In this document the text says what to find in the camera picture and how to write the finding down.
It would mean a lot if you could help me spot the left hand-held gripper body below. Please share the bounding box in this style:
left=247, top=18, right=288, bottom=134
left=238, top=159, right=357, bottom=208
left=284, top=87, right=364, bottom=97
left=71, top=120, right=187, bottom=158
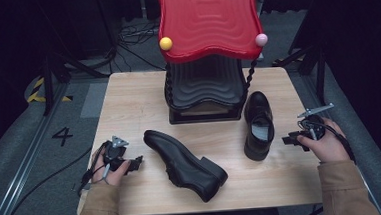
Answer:
left=100, top=134, right=132, bottom=173

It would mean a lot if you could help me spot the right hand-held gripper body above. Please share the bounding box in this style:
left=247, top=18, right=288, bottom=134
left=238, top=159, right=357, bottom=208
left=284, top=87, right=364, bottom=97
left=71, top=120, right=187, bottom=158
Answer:
left=296, top=103, right=337, bottom=143

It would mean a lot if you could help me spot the black leather shoe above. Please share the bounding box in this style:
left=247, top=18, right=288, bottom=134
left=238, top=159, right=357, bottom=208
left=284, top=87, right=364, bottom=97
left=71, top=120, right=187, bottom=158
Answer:
left=142, top=124, right=230, bottom=206
left=240, top=89, right=278, bottom=162

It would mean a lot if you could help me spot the red and black shoe rack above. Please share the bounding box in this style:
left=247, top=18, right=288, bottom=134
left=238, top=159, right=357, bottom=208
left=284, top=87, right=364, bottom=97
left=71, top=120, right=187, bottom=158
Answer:
left=156, top=0, right=273, bottom=126

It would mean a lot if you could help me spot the person's left hand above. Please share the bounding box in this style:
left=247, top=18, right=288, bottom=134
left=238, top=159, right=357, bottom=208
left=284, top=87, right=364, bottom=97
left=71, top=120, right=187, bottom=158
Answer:
left=90, top=144, right=133, bottom=190

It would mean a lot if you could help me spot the person's right hand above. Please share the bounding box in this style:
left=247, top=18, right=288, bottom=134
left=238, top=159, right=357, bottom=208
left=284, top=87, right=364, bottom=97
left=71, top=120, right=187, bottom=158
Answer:
left=294, top=115, right=352, bottom=166

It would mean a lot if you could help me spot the black metal stand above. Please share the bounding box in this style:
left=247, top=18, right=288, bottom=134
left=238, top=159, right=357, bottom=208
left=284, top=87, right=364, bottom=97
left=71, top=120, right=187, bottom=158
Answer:
left=270, top=40, right=331, bottom=109

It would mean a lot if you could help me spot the yellow and black floor tape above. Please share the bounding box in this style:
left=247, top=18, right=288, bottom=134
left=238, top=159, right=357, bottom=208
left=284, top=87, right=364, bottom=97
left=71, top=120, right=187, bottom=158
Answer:
left=24, top=75, right=74, bottom=105

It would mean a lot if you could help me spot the black tripod stand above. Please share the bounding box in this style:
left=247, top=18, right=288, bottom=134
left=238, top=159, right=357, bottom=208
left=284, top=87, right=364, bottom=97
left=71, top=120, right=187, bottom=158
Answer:
left=38, top=46, right=114, bottom=117

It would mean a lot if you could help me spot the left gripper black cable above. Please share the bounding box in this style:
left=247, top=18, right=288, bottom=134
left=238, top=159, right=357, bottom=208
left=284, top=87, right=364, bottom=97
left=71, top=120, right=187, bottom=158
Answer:
left=0, top=140, right=115, bottom=215

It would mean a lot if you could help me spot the bundle of floor cables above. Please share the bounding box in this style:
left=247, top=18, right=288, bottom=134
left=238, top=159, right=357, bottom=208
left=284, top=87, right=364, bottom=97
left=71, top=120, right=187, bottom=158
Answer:
left=106, top=17, right=166, bottom=75

